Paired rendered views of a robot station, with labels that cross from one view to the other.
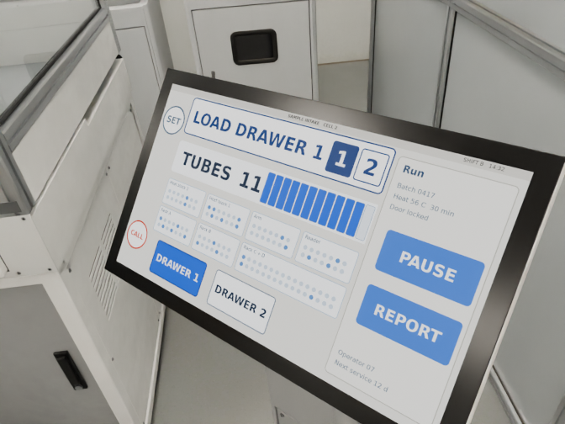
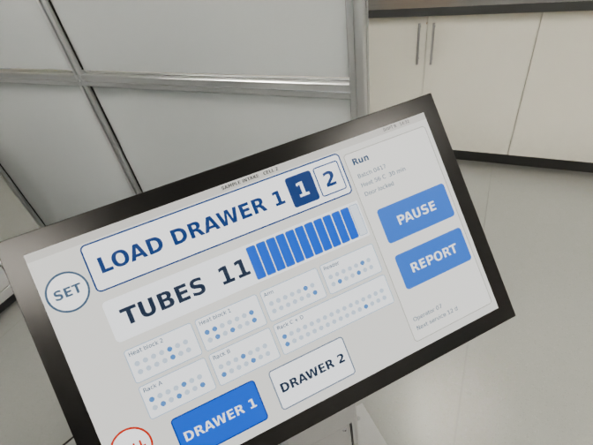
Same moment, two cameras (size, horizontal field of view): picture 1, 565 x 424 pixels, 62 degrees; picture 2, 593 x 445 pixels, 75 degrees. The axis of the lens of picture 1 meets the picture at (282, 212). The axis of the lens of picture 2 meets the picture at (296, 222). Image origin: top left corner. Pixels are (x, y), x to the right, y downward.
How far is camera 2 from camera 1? 0.36 m
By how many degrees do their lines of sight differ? 44
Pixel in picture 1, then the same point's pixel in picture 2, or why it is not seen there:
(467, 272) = (439, 195)
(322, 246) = (343, 264)
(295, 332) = (376, 342)
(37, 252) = not seen: outside the picture
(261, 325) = (348, 368)
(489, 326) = (470, 215)
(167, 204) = (148, 378)
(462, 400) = (491, 268)
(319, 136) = (268, 184)
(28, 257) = not seen: outside the picture
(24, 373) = not seen: outside the picture
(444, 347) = (461, 249)
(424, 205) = (385, 177)
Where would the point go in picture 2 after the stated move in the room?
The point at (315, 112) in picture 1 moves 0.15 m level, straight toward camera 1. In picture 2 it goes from (247, 169) to (371, 199)
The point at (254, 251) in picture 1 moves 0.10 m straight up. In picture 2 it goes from (290, 322) to (275, 261)
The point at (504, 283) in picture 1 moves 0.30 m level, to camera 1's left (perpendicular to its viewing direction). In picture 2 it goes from (459, 185) to (394, 403)
